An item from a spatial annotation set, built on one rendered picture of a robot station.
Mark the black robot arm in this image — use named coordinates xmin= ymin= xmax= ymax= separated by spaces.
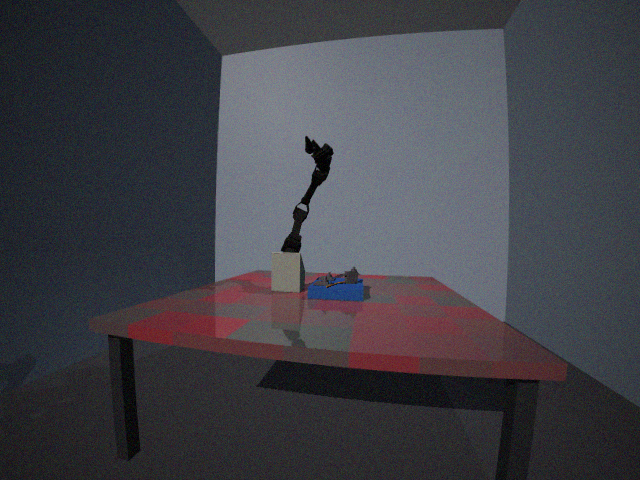
xmin=281 ymin=143 xmax=334 ymax=253

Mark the blue flat deck plate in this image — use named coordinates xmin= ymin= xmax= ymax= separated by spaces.
xmin=308 ymin=272 xmax=364 ymax=301

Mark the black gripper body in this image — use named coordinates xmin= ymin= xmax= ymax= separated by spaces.
xmin=305 ymin=146 xmax=329 ymax=167

